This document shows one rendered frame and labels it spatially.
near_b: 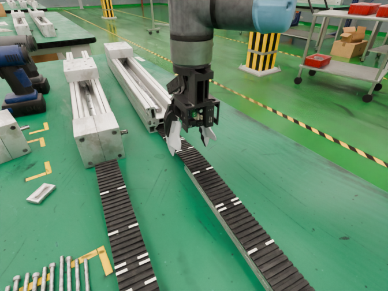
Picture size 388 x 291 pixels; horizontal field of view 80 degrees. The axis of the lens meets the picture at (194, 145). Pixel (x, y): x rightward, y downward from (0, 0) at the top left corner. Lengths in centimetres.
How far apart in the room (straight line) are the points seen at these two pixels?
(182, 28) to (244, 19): 10
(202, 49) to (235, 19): 7
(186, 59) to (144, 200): 30
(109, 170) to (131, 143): 16
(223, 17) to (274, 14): 7
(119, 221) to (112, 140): 23
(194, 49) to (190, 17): 5
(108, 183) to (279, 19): 42
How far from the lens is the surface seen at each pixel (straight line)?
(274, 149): 67
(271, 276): 39
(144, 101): 72
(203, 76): 41
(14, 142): 74
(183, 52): 41
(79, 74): 95
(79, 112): 71
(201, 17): 39
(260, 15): 36
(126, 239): 42
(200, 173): 51
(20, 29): 250
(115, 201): 48
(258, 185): 55
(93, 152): 61
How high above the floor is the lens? 116
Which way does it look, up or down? 35 degrees down
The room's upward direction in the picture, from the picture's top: straight up
